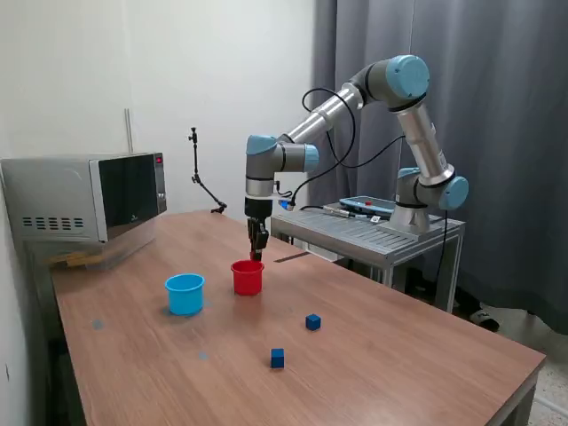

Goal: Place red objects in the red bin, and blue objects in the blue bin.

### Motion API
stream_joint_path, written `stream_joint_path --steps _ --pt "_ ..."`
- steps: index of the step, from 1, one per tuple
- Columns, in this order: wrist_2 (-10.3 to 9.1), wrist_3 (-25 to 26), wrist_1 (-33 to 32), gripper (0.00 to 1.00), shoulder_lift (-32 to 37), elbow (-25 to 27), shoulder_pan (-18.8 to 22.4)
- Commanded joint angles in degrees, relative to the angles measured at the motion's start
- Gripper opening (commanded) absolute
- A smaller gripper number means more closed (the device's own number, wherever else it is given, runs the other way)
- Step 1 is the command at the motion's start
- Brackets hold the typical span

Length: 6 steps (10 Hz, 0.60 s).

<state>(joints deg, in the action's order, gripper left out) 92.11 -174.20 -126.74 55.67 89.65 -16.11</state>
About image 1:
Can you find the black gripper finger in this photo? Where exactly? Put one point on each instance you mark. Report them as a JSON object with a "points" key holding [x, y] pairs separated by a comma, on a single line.
{"points": [[251, 235], [262, 239]]}

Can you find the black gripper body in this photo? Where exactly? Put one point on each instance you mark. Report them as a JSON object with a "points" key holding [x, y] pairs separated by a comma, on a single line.
{"points": [[258, 207]]}

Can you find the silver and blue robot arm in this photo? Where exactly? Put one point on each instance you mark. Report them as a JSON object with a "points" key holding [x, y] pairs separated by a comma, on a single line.
{"points": [[319, 115]]}

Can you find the black tape strip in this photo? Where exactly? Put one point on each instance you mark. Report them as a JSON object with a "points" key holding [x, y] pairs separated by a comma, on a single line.
{"points": [[290, 257]]}

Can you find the red plastic cup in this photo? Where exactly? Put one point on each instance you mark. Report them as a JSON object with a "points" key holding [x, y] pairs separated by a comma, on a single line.
{"points": [[247, 281]]}

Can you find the blue plastic cup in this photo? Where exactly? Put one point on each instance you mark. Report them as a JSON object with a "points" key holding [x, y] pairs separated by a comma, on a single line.
{"points": [[184, 299]]}

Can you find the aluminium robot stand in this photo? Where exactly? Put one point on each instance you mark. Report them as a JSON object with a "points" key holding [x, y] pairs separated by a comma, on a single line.
{"points": [[355, 231]]}

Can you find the blue-edged teach pendant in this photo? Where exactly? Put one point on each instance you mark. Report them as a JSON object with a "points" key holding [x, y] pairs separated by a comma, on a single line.
{"points": [[355, 202]]}

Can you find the blue cube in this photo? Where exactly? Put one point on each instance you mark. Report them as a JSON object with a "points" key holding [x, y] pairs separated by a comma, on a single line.
{"points": [[313, 322], [277, 358]]}

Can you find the white QR code tag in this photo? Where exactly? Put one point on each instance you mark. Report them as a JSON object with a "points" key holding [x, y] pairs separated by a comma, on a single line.
{"points": [[375, 218]]}

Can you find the wooden blocks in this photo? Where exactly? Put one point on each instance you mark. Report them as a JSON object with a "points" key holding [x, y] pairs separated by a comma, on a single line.
{"points": [[75, 261]]}

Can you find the silver microwave oven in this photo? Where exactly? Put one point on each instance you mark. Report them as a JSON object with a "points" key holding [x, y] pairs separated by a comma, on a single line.
{"points": [[53, 195]]}

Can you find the black and white slipper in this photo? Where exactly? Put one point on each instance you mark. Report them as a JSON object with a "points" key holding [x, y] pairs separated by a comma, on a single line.
{"points": [[483, 317]]}

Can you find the grey curtain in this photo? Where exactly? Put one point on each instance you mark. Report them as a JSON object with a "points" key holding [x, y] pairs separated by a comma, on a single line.
{"points": [[510, 133]]}

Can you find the grey table leg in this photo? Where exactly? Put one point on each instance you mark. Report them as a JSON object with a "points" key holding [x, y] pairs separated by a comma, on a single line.
{"points": [[523, 399]]}

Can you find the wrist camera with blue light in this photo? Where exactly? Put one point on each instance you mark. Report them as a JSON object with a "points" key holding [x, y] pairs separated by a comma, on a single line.
{"points": [[286, 205]]}

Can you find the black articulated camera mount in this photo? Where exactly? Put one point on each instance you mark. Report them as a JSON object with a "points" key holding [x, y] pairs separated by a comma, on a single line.
{"points": [[195, 160]]}

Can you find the white wall pipe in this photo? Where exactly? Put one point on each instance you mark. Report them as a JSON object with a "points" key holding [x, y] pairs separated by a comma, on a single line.
{"points": [[128, 133]]}

